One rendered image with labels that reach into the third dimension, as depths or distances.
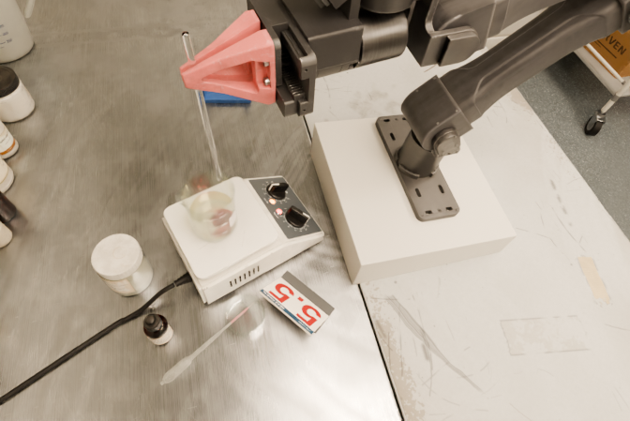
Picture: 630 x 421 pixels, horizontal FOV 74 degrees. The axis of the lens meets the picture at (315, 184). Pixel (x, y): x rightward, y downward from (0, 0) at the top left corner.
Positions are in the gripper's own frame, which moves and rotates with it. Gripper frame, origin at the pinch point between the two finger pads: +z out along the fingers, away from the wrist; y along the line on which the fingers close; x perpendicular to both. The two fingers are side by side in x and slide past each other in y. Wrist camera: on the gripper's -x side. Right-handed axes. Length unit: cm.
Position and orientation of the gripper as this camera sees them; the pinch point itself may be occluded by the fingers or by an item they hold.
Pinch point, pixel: (191, 75)
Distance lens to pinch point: 37.6
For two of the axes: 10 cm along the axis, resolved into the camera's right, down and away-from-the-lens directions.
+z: -9.1, 3.1, -2.6
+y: 4.0, 7.7, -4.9
